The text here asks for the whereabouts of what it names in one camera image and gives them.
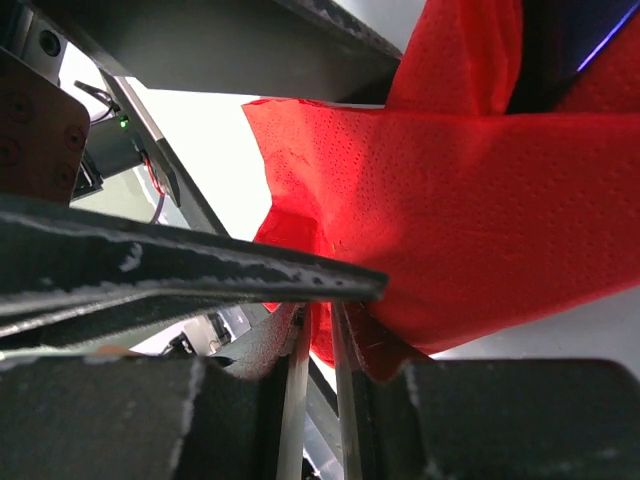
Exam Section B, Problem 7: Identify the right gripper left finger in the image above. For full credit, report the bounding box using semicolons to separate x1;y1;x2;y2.
1;304;310;479

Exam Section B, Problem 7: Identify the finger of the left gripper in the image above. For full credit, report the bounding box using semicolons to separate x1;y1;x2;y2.
29;0;401;104
1;195;388;350

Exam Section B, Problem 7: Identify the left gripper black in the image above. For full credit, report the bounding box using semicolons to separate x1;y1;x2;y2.
1;1;90;204

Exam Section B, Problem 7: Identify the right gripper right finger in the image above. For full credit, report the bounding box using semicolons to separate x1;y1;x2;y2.
332;304;639;479

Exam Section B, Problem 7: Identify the red paper napkin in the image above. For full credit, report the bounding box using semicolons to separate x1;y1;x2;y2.
243;1;639;354

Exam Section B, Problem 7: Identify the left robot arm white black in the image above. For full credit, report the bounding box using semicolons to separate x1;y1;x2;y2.
1;1;400;350

